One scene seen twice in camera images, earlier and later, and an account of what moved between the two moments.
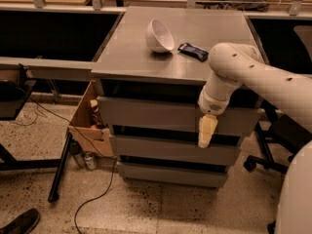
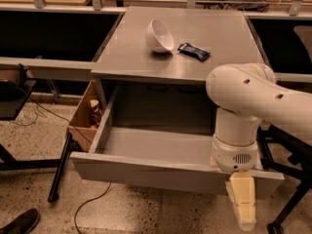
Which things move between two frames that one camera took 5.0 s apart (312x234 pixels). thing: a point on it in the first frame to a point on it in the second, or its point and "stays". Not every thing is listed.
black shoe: x=22 y=224 stays
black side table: x=13 y=97 stays
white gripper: x=211 y=105 to x=234 y=157
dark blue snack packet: x=193 y=51 stays
